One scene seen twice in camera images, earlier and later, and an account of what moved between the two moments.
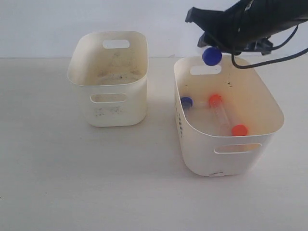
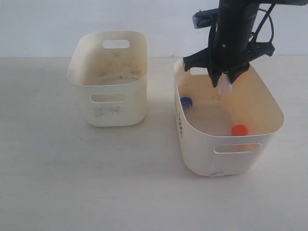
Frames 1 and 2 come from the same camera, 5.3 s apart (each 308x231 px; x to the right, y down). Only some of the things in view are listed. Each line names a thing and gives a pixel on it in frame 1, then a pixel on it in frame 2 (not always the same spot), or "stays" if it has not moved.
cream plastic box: (228, 118) stays
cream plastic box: (112, 66) stays
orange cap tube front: (239, 130) stays
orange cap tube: (215, 101) -> (224, 85)
